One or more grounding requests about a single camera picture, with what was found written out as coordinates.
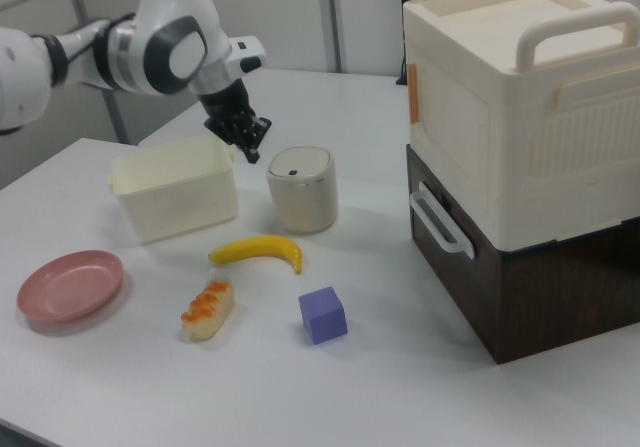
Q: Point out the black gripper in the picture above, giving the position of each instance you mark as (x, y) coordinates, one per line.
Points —
(226, 104)

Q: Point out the beige round trash can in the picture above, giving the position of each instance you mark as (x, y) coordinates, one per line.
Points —
(302, 197)

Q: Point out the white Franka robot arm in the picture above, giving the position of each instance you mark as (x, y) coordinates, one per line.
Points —
(150, 32)

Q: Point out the cream plastic open bin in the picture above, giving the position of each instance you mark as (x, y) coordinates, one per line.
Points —
(175, 192)

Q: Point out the yellow toy banana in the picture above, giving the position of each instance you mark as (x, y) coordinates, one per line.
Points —
(260, 247)

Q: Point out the toy salmon roe sushi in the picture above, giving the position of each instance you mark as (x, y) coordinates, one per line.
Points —
(207, 312)

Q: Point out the orange tape strip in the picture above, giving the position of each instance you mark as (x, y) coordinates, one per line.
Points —
(413, 94)

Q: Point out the purple foam cube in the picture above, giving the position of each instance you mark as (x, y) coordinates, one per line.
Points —
(325, 317)

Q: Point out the pink plastic plate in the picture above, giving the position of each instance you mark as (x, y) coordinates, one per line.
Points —
(70, 287)

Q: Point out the dark brown wooden cabinet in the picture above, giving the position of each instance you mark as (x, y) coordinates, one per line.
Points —
(540, 307)

